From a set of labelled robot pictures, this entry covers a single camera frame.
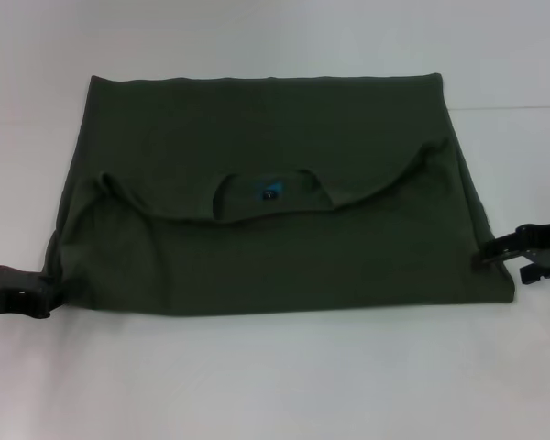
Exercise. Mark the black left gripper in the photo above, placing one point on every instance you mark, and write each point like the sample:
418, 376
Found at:
9, 293

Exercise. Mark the dark green FREE t-shirt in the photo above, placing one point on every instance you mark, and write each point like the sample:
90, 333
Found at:
256, 137

